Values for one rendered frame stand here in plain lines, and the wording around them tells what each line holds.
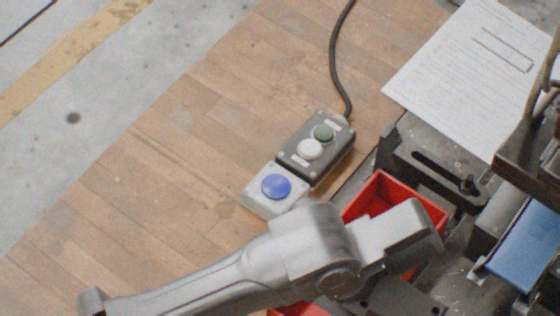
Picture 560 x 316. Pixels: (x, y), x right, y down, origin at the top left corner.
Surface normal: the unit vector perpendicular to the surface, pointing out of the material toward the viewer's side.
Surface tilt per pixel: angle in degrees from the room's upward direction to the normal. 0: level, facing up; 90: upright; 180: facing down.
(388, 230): 26
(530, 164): 0
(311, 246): 20
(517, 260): 0
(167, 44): 0
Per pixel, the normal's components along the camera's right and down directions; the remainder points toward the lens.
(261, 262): -0.27, -0.46
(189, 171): 0.05, -0.57
